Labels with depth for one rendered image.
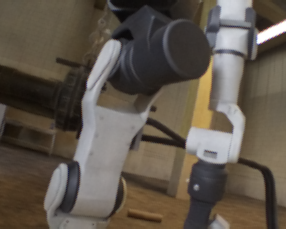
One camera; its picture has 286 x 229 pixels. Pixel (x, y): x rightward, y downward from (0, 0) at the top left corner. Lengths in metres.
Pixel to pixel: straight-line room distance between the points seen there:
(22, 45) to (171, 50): 9.54
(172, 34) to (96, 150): 0.33
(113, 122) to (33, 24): 9.67
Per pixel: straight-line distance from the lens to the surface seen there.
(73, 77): 0.97
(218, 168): 0.54
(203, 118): 5.56
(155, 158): 9.76
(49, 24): 10.12
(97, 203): 0.62
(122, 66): 0.52
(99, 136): 0.58
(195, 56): 0.44
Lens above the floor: 0.75
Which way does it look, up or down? 10 degrees up
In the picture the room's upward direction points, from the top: 13 degrees clockwise
